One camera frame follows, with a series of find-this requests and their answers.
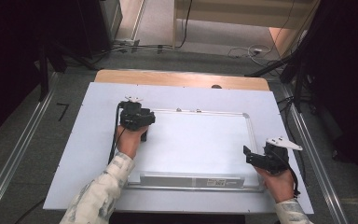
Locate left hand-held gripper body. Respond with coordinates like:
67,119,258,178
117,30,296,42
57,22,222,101
117,96,157,132

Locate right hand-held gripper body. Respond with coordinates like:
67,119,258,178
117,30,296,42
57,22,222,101
260,137,303,175

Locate white whiteboard with silver frame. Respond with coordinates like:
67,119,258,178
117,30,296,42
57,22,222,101
125,107,265,191

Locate person's left hand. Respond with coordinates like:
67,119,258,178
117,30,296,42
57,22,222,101
115,124,149,160

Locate person's right hand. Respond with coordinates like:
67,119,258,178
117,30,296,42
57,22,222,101
254,166,296,203

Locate black metal stand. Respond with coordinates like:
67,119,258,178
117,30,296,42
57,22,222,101
245,46,315,113
36,43,101,102

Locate dark cabinet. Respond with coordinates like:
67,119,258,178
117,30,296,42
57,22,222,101
74,0,124,59

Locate dark curtain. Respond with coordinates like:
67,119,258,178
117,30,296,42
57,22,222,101
307,0,358,190
0,0,78,147

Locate beige wooden furniture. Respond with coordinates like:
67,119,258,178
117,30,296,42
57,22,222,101
172,0,321,57

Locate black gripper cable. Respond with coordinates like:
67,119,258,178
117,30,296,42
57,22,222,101
279,152,301,198
107,104,127,164

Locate aluminium floor rail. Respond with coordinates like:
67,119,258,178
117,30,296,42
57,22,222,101
281,85,351,224
0,73,60,224

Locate bundle of floor cables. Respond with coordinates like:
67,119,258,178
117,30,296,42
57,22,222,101
99,38,175,56

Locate white floor cable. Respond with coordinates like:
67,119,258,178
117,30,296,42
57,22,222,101
227,45,274,60

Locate black hanging cable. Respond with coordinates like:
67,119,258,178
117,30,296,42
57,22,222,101
175,0,194,49

